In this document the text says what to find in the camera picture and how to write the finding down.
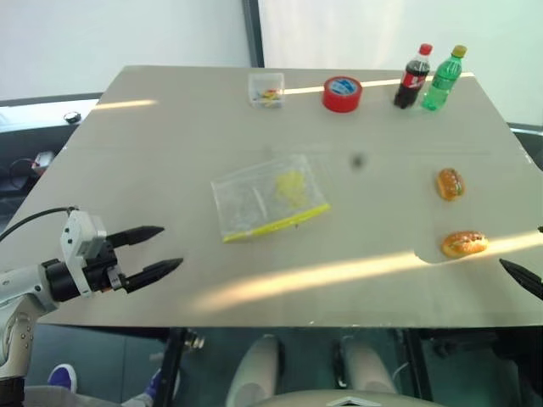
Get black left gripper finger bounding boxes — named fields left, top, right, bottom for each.
left=105, top=225, right=166, bottom=250
left=122, top=257, right=185, bottom=294

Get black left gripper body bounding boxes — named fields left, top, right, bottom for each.
left=83, top=237, right=129, bottom=295

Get hot dog bun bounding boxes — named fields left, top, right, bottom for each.
left=440, top=230, right=490, bottom=259
left=436, top=167, right=466, bottom=203

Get clear zip bag yellow seal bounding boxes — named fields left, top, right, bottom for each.
left=210, top=153, right=332, bottom=245

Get purple shoe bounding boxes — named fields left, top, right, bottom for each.
left=143, top=367, right=181, bottom=403
left=47, top=363, right=79, bottom=394

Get grey rounded robot leg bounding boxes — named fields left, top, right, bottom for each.
left=223, top=333, right=282, bottom=407
left=339, top=333, right=400, bottom=396

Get green bottle yellow cap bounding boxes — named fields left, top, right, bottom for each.
left=420, top=44, right=469, bottom=113

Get clear plastic box coloured bits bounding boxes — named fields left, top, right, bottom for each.
left=247, top=71, right=286, bottom=110

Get cola bottle red cap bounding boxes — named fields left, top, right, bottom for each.
left=392, top=42, right=435, bottom=111

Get grey robot torso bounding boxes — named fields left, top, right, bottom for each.
left=252, top=388, right=428, bottom=407

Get red tape roll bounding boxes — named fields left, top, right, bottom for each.
left=322, top=75, right=365, bottom=114

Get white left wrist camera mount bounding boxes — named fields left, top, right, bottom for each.
left=59, top=209, right=108, bottom=298

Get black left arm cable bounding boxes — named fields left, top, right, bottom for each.
left=0, top=205, right=80, bottom=243

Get black table frame leg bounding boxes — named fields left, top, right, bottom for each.
left=400, top=327, right=438, bottom=404
left=160, top=327, right=188, bottom=407

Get black vertical wall pillar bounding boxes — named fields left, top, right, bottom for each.
left=240, top=0, right=266, bottom=69

